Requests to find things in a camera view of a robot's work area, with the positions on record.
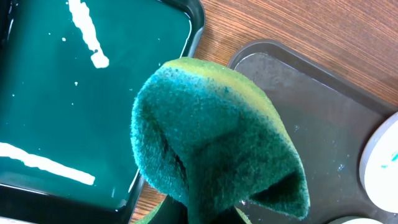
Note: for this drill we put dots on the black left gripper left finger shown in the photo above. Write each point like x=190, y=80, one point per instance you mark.
x=170, y=211

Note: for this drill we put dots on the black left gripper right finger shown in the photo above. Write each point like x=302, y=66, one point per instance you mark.
x=230, y=216

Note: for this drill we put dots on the green yellow sponge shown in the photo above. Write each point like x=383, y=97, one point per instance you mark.
x=207, y=136

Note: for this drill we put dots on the white plate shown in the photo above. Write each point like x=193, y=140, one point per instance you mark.
x=378, y=166
x=354, y=220

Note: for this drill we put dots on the dark grey serving tray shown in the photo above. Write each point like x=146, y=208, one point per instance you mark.
x=329, y=121

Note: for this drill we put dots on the black basin with green water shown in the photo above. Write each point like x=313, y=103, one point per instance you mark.
x=70, y=71

